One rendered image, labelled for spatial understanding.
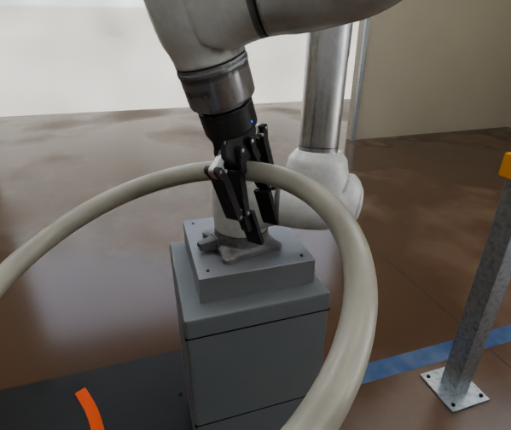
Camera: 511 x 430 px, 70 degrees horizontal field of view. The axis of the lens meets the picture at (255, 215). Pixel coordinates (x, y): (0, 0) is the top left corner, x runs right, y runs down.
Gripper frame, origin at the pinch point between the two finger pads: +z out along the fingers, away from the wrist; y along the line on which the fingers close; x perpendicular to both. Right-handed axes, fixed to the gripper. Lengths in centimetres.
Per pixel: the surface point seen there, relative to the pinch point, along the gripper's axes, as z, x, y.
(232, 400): 66, -21, 11
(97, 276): 114, -175, -24
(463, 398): 141, 35, -53
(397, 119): 244, -118, -497
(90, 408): 100, -93, 34
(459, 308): 161, 25, -115
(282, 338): 51, -10, -6
